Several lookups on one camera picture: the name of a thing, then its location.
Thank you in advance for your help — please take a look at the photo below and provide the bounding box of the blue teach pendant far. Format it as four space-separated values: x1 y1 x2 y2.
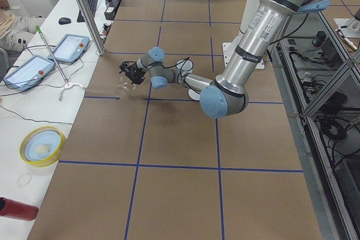
52 34 90 64

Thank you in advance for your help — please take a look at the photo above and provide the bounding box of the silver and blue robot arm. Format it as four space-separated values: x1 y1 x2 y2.
119 0 330 119

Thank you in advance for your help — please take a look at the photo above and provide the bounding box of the seated person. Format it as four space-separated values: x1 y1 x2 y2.
1 0 46 52

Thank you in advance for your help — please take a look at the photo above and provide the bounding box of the clear rubber band ring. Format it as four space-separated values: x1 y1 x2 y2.
17 173 33 187

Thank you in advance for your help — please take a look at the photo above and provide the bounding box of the blue lid with white lump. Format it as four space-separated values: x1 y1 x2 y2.
25 130 61 161

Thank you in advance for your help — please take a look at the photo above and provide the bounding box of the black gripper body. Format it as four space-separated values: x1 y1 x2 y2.
119 61 145 85

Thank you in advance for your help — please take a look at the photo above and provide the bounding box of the yellow tape roll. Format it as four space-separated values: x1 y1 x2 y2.
19 126 66 167

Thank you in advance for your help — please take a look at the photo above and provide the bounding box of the blue teach pendant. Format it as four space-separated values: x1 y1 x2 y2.
52 34 90 64
3 55 55 91

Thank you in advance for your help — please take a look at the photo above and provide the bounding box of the blue teach pendant near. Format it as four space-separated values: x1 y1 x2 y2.
3 55 55 91

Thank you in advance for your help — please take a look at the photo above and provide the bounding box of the black computer mouse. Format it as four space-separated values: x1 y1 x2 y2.
58 17 71 25

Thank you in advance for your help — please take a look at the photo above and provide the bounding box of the red cylinder bottle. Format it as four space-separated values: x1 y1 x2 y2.
1 197 39 221

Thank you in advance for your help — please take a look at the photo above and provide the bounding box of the black box on table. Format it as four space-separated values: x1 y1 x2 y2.
104 0 120 21

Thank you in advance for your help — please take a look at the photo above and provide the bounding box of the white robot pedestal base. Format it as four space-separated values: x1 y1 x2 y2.
222 0 266 70

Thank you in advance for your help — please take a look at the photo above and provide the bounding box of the white enamel cup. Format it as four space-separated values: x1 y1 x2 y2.
175 58 194 74

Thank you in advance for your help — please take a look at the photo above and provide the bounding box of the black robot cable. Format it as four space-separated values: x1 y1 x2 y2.
163 57 195 83

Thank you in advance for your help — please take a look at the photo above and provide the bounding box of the black keyboard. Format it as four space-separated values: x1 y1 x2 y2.
76 0 100 23

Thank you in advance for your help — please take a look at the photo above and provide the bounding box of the aluminium frame post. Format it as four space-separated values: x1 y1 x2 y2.
76 0 105 56

